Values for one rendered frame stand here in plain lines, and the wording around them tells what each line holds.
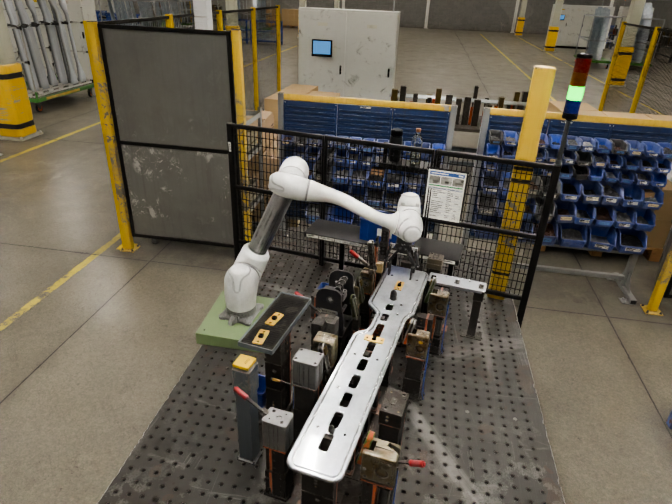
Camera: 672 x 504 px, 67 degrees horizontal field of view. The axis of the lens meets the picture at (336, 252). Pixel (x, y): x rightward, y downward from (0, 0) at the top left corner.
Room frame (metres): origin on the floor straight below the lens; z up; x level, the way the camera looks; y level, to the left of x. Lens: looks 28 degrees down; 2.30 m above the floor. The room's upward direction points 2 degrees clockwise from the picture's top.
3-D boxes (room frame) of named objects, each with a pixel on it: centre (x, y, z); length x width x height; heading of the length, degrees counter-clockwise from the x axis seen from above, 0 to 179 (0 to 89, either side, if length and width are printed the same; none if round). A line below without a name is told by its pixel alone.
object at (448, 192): (2.65, -0.59, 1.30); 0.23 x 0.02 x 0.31; 72
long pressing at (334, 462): (1.69, -0.18, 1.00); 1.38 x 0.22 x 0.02; 162
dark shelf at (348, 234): (2.63, -0.27, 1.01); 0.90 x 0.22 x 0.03; 72
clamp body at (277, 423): (1.20, 0.17, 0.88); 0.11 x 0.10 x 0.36; 72
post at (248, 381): (1.35, 0.30, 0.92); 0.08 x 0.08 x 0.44; 72
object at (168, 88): (4.21, 1.39, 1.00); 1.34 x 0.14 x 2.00; 81
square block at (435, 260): (2.38, -0.53, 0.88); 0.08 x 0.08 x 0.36; 72
